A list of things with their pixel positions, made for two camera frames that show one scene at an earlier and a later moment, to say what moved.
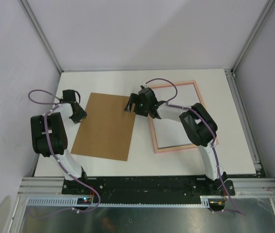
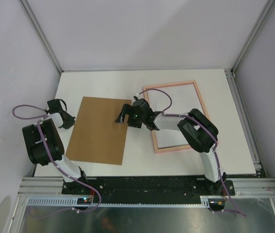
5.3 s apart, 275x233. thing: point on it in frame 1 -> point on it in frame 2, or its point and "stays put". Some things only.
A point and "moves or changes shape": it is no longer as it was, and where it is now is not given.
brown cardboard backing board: (106, 131) moves or changes shape
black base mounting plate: (147, 189) stays put
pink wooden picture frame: (168, 135) stays put
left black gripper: (83, 114) -> (72, 121)
